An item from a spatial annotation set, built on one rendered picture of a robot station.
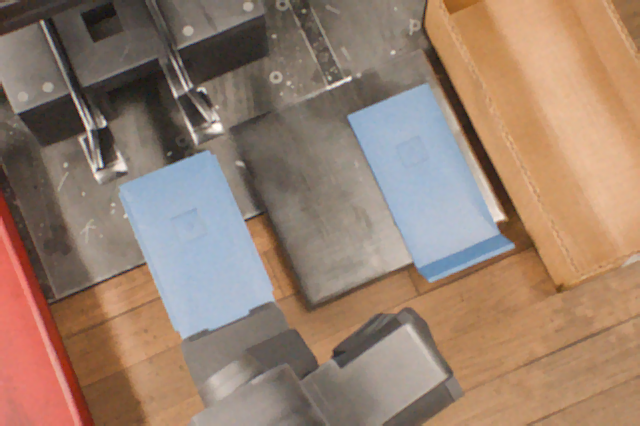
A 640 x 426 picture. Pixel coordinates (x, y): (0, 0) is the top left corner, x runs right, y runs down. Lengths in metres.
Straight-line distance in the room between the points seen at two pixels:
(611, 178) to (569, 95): 0.08
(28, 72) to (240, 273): 0.22
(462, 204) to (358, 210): 0.08
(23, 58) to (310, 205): 0.24
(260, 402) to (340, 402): 0.07
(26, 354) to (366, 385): 0.39
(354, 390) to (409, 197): 0.34
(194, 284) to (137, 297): 0.11
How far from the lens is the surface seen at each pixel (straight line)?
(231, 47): 0.99
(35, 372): 0.98
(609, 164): 1.02
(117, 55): 0.95
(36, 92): 0.95
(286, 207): 0.97
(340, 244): 0.96
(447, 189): 0.97
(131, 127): 1.02
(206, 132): 0.92
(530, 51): 1.04
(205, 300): 0.88
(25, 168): 1.03
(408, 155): 0.98
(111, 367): 0.98
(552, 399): 0.98
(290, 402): 0.61
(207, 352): 0.76
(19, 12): 0.82
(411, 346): 0.66
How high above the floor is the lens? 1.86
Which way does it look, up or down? 75 degrees down
